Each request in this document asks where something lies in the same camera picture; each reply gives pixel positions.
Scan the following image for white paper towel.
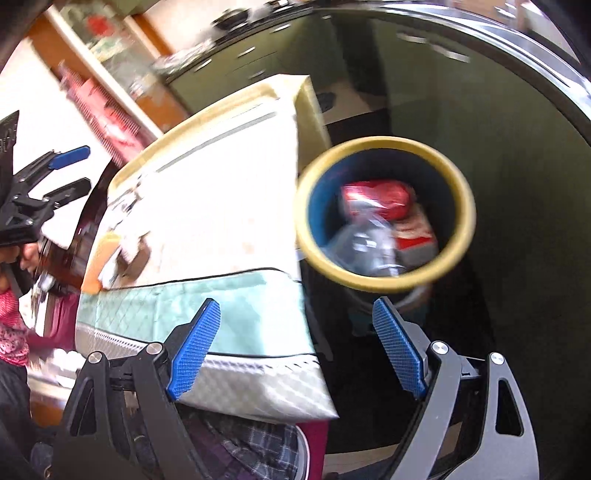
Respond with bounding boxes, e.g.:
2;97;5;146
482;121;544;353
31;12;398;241
98;235;151;289

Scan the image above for patterned tablecloth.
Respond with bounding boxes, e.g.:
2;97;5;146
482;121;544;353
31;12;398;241
75;74;337;423

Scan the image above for red white carton box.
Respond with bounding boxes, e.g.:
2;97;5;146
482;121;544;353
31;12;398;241
393;204;439;270

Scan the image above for blue bin with yellow rim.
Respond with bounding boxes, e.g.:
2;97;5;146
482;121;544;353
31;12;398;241
295;136;477;294

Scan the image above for pink hanging cloth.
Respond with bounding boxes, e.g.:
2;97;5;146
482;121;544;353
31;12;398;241
57;62;153;167

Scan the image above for clear plastic water bottle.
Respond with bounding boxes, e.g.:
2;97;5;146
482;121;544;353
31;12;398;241
329;221;399;277

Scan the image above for red Coke can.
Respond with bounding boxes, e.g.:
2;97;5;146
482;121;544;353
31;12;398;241
339;180;416;221

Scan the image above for green kitchen cabinets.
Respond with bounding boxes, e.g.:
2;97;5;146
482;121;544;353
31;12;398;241
164;4;590;291

